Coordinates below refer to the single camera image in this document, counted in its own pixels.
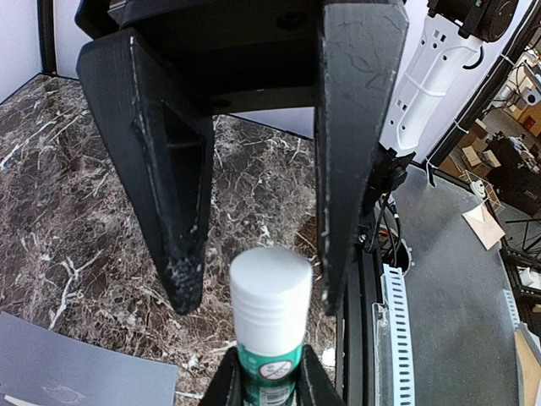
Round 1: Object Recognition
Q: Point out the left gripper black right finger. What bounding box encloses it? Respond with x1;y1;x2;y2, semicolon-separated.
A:
298;345;344;406

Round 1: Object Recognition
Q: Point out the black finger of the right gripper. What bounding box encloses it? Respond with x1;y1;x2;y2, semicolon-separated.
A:
77;29;214;314
314;1;408;315

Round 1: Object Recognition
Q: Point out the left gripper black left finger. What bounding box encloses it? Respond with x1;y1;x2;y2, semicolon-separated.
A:
202;347;243;406

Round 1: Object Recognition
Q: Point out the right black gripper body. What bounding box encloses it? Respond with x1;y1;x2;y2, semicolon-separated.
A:
75;1;323;113

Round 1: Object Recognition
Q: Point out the white green glue stick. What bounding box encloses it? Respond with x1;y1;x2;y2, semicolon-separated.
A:
230;247;313;405

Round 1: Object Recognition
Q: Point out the grey blue envelope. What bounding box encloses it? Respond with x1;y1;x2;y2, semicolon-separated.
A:
1;312;178;406

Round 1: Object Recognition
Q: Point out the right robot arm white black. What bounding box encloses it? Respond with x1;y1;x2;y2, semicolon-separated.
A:
75;1;516;315

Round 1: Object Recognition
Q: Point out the beige envelope on floor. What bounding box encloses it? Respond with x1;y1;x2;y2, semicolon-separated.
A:
462;204;505;250

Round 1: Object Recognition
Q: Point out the black curved front rail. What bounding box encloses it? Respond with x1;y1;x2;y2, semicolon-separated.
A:
336;248;382;405

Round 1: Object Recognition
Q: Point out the white slotted cable duct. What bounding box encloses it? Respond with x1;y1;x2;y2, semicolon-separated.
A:
382;265;415;405

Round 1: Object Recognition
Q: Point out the right black frame post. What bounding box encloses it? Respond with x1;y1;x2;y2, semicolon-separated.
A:
427;1;540;168

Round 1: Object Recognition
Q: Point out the black frame post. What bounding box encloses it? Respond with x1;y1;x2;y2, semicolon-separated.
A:
427;1;540;168
36;0;57;76

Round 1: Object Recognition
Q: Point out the left black frame post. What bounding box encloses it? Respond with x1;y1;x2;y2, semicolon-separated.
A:
36;0;57;76

